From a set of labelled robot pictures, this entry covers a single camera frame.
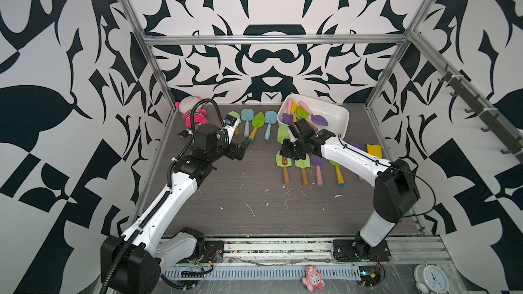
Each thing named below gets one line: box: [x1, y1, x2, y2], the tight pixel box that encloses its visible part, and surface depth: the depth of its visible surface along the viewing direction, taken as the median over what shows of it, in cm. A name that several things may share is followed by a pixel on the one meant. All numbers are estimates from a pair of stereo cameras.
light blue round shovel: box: [240, 108, 255, 139], surface depth 117 cm
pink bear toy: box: [301, 265, 325, 293], surface depth 68 cm
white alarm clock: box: [414, 262, 450, 294], surface depth 67 cm
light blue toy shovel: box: [264, 110, 278, 141], surface depth 115 cm
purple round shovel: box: [311, 113, 329, 126], surface depth 117 cm
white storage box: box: [277, 93, 350, 140], surface depth 117 cm
